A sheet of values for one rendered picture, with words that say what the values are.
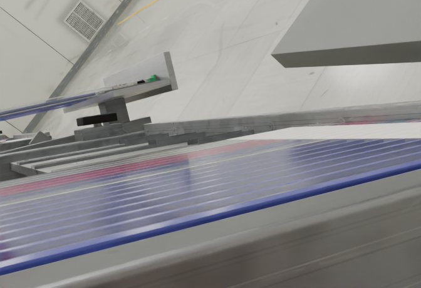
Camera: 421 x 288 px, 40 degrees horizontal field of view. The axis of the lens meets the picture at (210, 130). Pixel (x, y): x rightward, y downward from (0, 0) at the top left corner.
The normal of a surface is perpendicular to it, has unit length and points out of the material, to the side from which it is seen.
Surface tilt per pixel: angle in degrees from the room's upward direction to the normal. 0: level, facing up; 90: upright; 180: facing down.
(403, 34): 0
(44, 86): 90
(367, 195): 45
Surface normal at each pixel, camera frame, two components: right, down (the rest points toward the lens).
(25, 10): 0.44, -0.02
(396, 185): -0.15, -0.99
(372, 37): -0.73, -0.59
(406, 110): -0.89, 0.15
